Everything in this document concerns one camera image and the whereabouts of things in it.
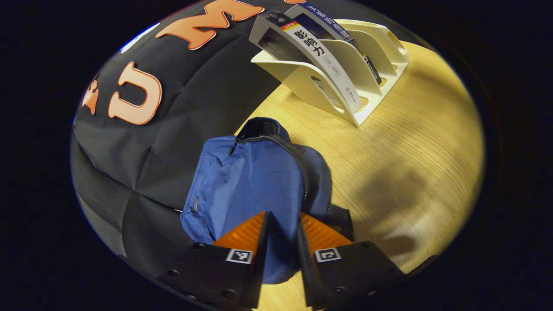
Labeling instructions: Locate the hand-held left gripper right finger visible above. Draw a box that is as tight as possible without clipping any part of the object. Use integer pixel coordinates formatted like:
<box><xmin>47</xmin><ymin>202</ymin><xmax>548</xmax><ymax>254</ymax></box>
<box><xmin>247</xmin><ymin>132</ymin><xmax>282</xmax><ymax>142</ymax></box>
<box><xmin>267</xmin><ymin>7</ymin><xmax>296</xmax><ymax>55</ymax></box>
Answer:
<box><xmin>297</xmin><ymin>212</ymin><xmax>407</xmax><ymax>308</ymax></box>

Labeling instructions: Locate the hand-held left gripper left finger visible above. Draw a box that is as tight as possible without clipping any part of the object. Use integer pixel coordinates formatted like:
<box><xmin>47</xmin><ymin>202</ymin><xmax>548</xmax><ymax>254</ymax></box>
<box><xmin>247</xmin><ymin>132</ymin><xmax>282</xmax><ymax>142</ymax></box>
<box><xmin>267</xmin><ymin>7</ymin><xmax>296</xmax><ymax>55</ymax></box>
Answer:
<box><xmin>158</xmin><ymin>211</ymin><xmax>270</xmax><ymax>309</ymax></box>

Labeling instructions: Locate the blue schoolbag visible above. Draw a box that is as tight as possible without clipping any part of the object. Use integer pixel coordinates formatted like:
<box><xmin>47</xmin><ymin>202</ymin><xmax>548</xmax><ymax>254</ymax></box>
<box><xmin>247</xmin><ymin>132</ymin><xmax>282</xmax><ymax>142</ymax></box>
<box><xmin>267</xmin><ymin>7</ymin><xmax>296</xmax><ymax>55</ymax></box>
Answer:
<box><xmin>180</xmin><ymin>117</ymin><xmax>354</xmax><ymax>285</ymax></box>

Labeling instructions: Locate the white portrait cover book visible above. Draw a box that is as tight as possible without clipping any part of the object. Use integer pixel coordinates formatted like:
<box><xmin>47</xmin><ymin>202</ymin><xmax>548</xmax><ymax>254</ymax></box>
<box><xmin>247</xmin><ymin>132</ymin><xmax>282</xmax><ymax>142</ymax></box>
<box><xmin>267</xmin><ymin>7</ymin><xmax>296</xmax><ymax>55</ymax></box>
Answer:
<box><xmin>249</xmin><ymin>11</ymin><xmax>363</xmax><ymax>114</ymax></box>

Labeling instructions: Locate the white bookshelf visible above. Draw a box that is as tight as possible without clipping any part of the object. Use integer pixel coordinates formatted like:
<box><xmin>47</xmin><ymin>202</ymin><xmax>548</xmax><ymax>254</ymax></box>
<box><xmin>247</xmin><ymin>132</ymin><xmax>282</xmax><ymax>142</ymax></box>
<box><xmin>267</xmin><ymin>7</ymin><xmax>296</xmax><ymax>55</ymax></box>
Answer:
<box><xmin>251</xmin><ymin>18</ymin><xmax>410</xmax><ymax>128</ymax></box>

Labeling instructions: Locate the blue book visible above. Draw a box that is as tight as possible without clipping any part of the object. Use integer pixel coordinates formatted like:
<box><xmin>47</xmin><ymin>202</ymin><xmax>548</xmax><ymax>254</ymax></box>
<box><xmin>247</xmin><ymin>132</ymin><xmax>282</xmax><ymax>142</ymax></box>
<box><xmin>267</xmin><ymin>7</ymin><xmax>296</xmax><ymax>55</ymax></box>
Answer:
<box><xmin>285</xmin><ymin>1</ymin><xmax>383</xmax><ymax>86</ymax></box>

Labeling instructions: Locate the black backdrop cloth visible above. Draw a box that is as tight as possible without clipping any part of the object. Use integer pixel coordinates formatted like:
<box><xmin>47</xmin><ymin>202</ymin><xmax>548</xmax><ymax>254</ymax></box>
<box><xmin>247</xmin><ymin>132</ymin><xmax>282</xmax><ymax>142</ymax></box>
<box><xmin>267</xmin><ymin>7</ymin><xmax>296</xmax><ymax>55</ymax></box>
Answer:
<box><xmin>70</xmin><ymin>0</ymin><xmax>389</xmax><ymax>277</ymax></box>

